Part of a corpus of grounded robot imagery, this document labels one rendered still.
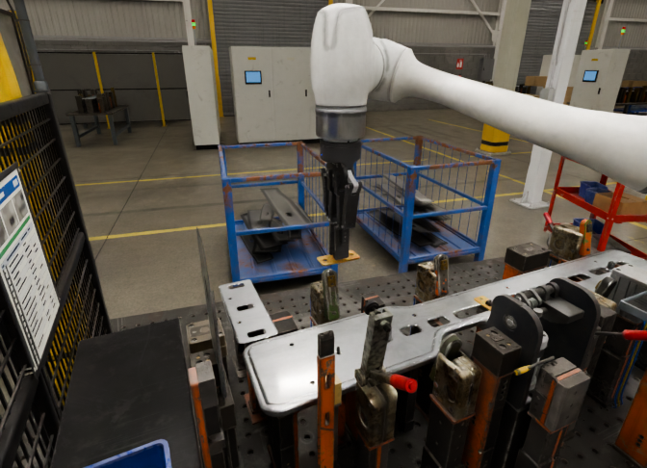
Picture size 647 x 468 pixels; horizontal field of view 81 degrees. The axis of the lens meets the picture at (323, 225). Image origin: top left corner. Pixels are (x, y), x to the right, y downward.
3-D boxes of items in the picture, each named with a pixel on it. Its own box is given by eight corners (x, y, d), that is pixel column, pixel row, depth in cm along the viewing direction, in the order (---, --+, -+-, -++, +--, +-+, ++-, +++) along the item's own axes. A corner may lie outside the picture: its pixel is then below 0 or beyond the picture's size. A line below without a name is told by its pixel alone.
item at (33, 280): (63, 305, 80) (17, 161, 68) (38, 380, 61) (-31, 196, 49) (51, 308, 79) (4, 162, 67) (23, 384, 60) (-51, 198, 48)
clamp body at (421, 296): (421, 342, 136) (431, 256, 123) (444, 365, 126) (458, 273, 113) (400, 350, 133) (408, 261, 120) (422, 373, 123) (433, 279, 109)
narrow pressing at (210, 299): (218, 365, 84) (198, 222, 71) (228, 404, 74) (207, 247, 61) (215, 366, 84) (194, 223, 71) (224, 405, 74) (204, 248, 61)
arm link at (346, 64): (359, 108, 60) (383, 102, 71) (362, -5, 54) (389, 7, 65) (299, 106, 65) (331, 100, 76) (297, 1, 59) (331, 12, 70)
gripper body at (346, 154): (370, 140, 67) (368, 191, 70) (348, 133, 74) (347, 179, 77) (331, 143, 64) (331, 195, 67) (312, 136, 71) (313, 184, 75)
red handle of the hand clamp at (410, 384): (375, 363, 75) (422, 375, 61) (378, 375, 75) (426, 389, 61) (357, 369, 74) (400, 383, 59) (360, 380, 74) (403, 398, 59)
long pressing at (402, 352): (606, 247, 143) (607, 243, 142) (678, 273, 124) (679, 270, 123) (239, 349, 91) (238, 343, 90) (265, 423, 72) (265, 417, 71)
